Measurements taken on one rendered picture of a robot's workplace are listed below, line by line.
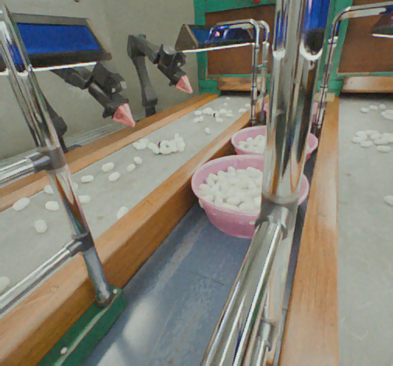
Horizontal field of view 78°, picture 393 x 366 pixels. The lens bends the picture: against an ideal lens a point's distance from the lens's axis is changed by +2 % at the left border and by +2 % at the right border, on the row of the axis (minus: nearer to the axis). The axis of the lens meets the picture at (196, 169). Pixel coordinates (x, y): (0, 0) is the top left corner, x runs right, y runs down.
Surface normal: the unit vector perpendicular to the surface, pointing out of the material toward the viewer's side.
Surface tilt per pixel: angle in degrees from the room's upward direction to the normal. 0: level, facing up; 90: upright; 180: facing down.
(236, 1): 90
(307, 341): 0
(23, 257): 0
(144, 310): 0
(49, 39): 58
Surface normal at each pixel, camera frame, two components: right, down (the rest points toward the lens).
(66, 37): 0.72, -0.33
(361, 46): -0.46, 0.44
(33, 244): -0.07, -0.89
